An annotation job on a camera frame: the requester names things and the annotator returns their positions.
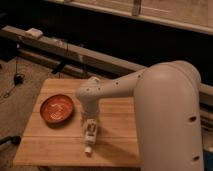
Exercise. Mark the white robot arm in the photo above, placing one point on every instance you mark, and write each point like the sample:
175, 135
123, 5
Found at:
167, 113

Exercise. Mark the orange ceramic bowl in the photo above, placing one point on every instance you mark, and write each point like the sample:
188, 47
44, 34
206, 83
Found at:
56, 109

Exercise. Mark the wooden table board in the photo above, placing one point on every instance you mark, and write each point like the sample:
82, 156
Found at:
44, 145

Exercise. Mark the wooden beam on floor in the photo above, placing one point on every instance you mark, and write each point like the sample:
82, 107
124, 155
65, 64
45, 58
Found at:
72, 52

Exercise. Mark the white plastic bottle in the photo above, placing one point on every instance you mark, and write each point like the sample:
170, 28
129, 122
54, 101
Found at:
90, 135

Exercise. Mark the small white box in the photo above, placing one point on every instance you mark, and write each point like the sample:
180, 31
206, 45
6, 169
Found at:
34, 32

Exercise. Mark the wooden shelf ledge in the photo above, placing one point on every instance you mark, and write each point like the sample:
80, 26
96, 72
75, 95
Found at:
193, 15

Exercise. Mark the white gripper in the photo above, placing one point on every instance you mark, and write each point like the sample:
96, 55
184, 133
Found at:
90, 112

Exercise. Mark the black object at left edge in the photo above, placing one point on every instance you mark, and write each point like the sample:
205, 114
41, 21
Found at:
15, 140

